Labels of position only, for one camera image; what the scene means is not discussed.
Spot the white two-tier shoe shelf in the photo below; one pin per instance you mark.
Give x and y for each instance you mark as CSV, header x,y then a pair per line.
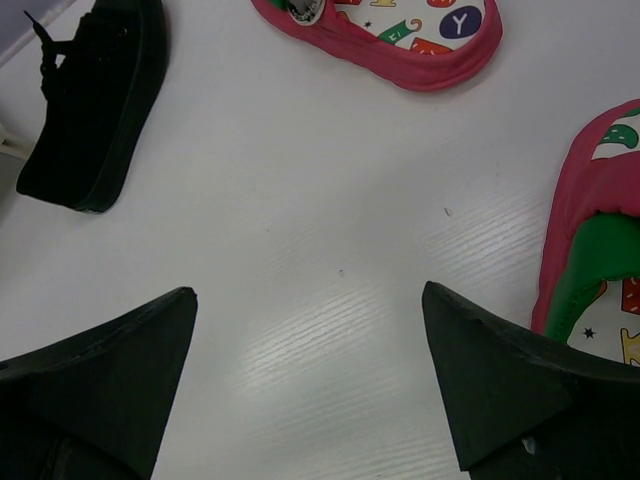
x,y
15,150

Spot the pink patterned sandal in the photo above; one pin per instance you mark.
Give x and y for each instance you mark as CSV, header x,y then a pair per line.
x,y
588,286
420,46

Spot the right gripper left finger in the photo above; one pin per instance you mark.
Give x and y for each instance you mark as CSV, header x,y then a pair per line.
x,y
96,405

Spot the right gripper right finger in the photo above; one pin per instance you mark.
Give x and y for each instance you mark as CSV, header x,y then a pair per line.
x,y
522,406

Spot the pink patterned sandal near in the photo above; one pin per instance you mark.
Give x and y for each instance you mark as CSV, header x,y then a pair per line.
x,y
588,286

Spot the pink patterned sandal far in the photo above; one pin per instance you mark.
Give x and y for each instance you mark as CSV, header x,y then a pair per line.
x,y
420,46

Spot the black lace shoe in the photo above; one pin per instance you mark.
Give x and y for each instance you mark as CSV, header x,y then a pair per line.
x,y
100,87

